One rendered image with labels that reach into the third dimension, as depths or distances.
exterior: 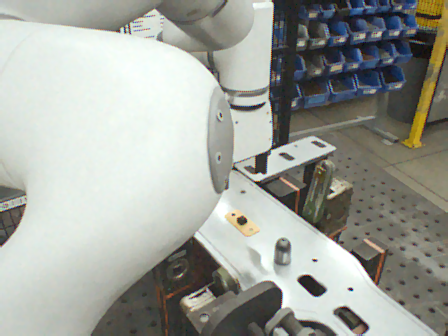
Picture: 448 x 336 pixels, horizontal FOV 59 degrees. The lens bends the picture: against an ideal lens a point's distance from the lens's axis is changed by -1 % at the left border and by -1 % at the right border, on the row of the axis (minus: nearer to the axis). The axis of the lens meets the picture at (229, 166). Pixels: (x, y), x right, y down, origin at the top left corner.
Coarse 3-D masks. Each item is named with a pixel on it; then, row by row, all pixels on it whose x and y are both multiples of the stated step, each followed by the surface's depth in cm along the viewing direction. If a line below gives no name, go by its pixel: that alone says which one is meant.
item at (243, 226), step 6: (234, 210) 86; (228, 216) 84; (234, 216) 84; (246, 216) 84; (234, 222) 83; (240, 222) 82; (246, 222) 82; (252, 222) 83; (240, 228) 81; (246, 228) 81; (252, 228) 81; (258, 228) 81; (246, 234) 80; (252, 234) 80
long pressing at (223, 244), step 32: (224, 192) 92; (256, 192) 92; (224, 224) 83; (256, 224) 83; (288, 224) 83; (224, 256) 75; (256, 256) 75; (320, 256) 75; (352, 256) 75; (288, 288) 68; (320, 320) 62; (384, 320) 63; (416, 320) 63
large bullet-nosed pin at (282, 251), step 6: (282, 240) 72; (288, 240) 72; (276, 246) 72; (282, 246) 71; (288, 246) 71; (276, 252) 72; (282, 252) 71; (288, 252) 72; (276, 258) 73; (282, 258) 72; (288, 258) 72; (282, 264) 73
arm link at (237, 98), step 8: (224, 88) 65; (264, 88) 65; (232, 96) 65; (240, 96) 64; (248, 96) 64; (256, 96) 65; (264, 96) 66; (232, 104) 67; (240, 104) 65; (248, 104) 65; (256, 104) 65
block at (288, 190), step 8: (288, 176) 102; (272, 184) 99; (280, 184) 99; (288, 184) 99; (296, 184) 99; (304, 184) 99; (272, 192) 96; (280, 192) 96; (288, 192) 96; (296, 192) 97; (304, 192) 99; (280, 200) 95; (288, 200) 97; (296, 200) 98; (296, 208) 100
